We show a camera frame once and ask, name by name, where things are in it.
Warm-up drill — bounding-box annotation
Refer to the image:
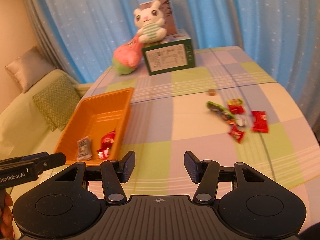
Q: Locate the red crinkled snack packet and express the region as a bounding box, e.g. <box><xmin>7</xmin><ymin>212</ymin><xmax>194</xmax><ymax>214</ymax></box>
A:
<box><xmin>97</xmin><ymin>131</ymin><xmax>116</xmax><ymax>160</ymax></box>

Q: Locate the clear grey snack pack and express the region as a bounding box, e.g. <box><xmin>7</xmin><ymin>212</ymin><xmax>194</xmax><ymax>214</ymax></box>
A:
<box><xmin>76</xmin><ymin>136</ymin><xmax>92</xmax><ymax>161</ymax></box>

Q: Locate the dark red foil candy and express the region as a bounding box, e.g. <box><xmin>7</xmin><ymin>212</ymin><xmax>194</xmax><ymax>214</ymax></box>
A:
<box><xmin>228</xmin><ymin>125</ymin><xmax>245</xmax><ymax>143</ymax></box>

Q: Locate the green white snack bag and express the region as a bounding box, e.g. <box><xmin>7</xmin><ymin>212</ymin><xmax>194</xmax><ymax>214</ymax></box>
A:
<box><xmin>206</xmin><ymin>101</ymin><xmax>247</xmax><ymax>127</ymax></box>

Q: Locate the small red candy packet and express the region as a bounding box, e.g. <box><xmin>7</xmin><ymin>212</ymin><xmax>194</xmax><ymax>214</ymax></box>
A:
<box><xmin>228</xmin><ymin>105</ymin><xmax>245</xmax><ymax>114</ymax></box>

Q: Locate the yellow green candy packet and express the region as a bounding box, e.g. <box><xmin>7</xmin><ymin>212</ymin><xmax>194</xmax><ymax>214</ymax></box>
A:
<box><xmin>227</xmin><ymin>98</ymin><xmax>244</xmax><ymax>106</ymax></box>

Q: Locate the small brown candy cube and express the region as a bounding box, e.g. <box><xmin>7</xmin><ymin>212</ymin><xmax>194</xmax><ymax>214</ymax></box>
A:
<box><xmin>208</xmin><ymin>89</ymin><xmax>217</xmax><ymax>96</ymax></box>

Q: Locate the left hand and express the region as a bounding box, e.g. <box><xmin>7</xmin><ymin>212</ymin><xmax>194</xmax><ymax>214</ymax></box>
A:
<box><xmin>1</xmin><ymin>192</ymin><xmax>14</xmax><ymax>239</ymax></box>

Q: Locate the orange plastic tray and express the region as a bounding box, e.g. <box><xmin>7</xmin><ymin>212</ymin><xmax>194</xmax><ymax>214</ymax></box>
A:
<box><xmin>54</xmin><ymin>87</ymin><xmax>134</xmax><ymax>166</ymax></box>

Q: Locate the checkered tablecloth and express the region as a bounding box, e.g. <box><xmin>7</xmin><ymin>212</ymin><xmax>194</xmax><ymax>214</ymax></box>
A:
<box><xmin>86</xmin><ymin>47</ymin><xmax>319</xmax><ymax>228</ymax></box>

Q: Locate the green zigzag cushion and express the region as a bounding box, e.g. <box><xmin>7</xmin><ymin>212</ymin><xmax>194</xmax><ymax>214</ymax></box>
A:
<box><xmin>32</xmin><ymin>75</ymin><xmax>80</xmax><ymax>132</ymax></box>

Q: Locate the grey satin cushion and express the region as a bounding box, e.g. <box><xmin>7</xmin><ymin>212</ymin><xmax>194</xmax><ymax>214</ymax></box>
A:
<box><xmin>5</xmin><ymin>46</ymin><xmax>56</xmax><ymax>93</ymax></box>

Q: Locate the pink starfish plush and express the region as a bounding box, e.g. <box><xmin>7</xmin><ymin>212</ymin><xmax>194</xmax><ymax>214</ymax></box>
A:
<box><xmin>112</xmin><ymin>34</ymin><xmax>144</xmax><ymax>75</ymax></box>

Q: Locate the green carton box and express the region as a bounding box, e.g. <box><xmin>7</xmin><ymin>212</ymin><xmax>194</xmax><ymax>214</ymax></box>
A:
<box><xmin>142</xmin><ymin>29</ymin><xmax>196</xmax><ymax>75</ymax></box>

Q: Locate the brown printed box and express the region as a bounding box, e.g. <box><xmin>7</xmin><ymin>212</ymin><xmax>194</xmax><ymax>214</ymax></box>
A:
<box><xmin>139</xmin><ymin>0</ymin><xmax>178</xmax><ymax>36</ymax></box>

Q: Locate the white bunny plush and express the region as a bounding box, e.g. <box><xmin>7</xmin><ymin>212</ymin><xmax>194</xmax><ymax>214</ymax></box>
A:
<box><xmin>133</xmin><ymin>0</ymin><xmax>167</xmax><ymax>43</ymax></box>

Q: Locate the blue star curtain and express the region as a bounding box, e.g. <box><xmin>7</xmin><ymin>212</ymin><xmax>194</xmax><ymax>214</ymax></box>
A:
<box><xmin>19</xmin><ymin>0</ymin><xmax>320</xmax><ymax>126</ymax></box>

